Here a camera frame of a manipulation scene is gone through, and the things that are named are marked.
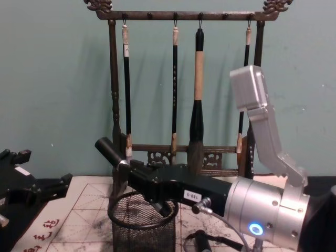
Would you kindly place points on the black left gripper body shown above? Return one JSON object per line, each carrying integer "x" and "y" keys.
{"x": 13, "y": 183}

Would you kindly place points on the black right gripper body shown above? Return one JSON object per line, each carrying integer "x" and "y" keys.
{"x": 178, "y": 183}

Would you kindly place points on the thin black brush, plain shaft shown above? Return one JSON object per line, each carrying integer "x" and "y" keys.
{"x": 247, "y": 52}

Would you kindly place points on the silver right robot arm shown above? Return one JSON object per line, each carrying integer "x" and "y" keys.
{"x": 270, "y": 210}

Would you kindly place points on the thin black brush, white label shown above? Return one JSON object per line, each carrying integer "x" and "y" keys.
{"x": 127, "y": 92}

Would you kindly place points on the thin black brush, gold lettering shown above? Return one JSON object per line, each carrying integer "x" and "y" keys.
{"x": 174, "y": 92}

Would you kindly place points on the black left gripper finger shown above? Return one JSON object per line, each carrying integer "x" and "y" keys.
{"x": 53, "y": 187}
{"x": 23, "y": 156}

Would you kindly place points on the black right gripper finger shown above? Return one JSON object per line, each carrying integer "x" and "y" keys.
{"x": 164, "y": 208}
{"x": 109, "y": 149}

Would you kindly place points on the white felt mat, red grid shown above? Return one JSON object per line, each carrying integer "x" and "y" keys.
{"x": 86, "y": 210}

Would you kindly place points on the dark carved wooden brush rack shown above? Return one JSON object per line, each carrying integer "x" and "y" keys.
{"x": 113, "y": 78}

